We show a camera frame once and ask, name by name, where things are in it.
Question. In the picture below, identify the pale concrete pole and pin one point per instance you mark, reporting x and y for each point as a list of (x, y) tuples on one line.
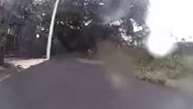
[(51, 29)]

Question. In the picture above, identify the overgrown grass verge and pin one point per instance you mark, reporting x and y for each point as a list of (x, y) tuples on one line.
[(180, 69)]

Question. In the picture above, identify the grey concrete pavement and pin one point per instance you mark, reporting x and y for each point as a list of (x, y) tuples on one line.
[(23, 63)]

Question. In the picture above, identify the wood of dark trees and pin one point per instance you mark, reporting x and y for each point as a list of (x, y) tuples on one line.
[(84, 22)]

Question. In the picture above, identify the grey asphalt road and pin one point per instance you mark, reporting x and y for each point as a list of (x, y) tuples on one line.
[(77, 92)]

